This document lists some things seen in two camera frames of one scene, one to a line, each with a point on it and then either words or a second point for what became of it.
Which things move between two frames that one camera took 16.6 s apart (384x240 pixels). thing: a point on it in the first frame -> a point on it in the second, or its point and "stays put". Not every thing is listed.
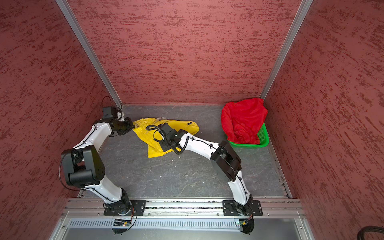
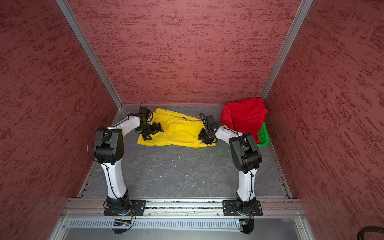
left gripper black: x=130 y=126 -> x=155 y=130
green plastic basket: x=263 y=136 stays put
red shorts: x=242 y=120 stays put
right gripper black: x=164 y=144 -> x=201 y=137
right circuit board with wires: x=248 y=224 stays put
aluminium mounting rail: x=71 y=208 stays put
